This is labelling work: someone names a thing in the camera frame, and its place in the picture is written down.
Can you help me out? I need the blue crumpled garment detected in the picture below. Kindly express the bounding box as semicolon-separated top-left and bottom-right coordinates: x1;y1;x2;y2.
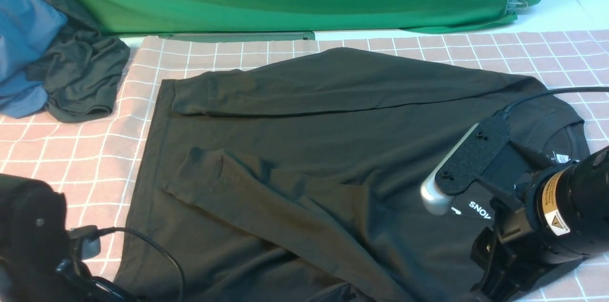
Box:
0;0;67;118

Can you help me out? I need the pink grid-pattern tablecloth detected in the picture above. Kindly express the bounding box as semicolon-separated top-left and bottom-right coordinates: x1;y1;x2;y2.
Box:
1;30;608;302

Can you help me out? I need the clear backdrop clip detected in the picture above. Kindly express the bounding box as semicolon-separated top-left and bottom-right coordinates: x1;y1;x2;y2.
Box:
505;0;529;15

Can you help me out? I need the black right camera cable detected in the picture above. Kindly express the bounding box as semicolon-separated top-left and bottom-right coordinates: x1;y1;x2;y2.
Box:
495;86;609;117

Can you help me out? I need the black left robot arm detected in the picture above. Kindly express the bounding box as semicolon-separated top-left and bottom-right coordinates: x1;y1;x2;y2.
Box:
0;174;145;302

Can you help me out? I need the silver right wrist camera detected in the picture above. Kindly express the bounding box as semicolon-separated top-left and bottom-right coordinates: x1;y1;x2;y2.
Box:
420;113;511;215

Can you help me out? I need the gray metal backdrop bar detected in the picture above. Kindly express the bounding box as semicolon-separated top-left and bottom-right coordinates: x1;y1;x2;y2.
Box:
157;31;315;43

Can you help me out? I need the dark gray crumpled garment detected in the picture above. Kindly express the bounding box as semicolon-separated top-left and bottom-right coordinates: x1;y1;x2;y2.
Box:
25;0;130;124

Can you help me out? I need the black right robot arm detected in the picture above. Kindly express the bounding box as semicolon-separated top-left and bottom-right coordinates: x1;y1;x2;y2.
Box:
470;147;609;302

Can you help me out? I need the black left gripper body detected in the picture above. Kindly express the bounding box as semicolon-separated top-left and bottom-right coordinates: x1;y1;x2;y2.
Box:
55;257;138;302

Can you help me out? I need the dark gray long-sleeve shirt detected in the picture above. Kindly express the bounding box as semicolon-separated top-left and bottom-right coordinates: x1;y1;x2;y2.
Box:
114;47;587;302

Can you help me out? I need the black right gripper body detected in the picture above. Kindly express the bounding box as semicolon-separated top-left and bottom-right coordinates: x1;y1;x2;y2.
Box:
471;192;588;302

